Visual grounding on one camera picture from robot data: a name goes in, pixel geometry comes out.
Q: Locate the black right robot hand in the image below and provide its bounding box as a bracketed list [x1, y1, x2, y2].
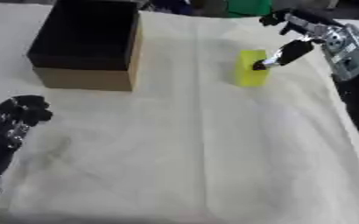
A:
[251, 8, 342, 72]

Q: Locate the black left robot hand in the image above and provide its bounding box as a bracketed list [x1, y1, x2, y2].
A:
[0, 94, 56, 176]

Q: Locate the tan cardboard box black inside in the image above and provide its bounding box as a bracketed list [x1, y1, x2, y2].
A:
[25, 0, 144, 92]

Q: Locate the green object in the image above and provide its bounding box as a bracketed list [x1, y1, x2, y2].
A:
[223, 0, 275, 18]

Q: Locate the yellow rectangular block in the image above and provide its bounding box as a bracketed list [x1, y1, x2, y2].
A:
[233, 49, 271, 88]

